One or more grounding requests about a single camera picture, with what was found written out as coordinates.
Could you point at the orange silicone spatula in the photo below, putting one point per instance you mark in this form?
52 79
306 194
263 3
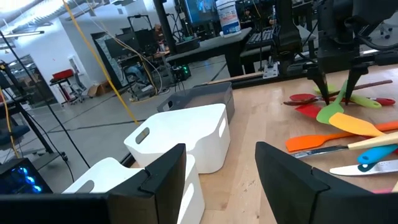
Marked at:
311 141

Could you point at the person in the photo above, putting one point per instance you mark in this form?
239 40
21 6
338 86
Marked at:
247 17
159 35
272 20

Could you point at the cardboard box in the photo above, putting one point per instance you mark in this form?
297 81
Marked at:
98 89

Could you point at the grey plastic bin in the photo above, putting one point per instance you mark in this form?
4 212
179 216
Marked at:
202 96

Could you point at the yellow silicone spatula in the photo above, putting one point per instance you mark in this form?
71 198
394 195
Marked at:
351 124

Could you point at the grey desk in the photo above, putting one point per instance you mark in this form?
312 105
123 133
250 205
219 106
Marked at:
211 46

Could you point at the green silicone spatula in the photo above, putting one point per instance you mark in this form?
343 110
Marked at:
329 113

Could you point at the white plastic bin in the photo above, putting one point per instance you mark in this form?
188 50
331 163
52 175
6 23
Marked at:
186 133
102 175

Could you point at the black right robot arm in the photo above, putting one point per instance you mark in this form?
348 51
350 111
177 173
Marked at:
379 15

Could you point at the blue silicone spatula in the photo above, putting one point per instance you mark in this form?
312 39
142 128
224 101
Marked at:
376 154

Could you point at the black tripod stand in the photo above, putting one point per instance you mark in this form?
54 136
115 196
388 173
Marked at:
34 130

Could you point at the black cart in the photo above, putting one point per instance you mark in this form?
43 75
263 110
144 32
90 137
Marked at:
66 90

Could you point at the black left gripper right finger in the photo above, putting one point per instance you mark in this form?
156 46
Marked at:
298 193

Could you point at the red crate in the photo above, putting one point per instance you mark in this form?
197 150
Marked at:
62 74

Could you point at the red silicone spatula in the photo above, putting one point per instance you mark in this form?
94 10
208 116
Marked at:
308 110

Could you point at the computer monitor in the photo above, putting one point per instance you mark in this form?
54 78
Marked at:
200 11

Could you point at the white wipes canister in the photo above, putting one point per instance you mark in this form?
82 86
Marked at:
228 18

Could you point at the black box green light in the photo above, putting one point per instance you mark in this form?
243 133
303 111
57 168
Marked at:
183 72

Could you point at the black aluminium table frame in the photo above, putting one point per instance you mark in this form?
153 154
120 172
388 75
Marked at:
286 37

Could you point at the black computer case blue lights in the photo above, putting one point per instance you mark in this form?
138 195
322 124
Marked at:
21 177

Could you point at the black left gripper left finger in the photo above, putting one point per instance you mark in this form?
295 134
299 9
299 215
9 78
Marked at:
155 193

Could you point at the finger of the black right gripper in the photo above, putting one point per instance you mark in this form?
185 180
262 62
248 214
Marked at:
354 81
320 84

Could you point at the black keyboard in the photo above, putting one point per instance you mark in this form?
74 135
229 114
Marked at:
262 37

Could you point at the green silicone spoon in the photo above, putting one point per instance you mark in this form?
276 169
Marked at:
367 101

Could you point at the brown wooden spoon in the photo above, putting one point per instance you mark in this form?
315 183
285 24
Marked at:
373 84

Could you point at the black monitor mount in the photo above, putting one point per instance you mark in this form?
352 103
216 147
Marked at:
164 25

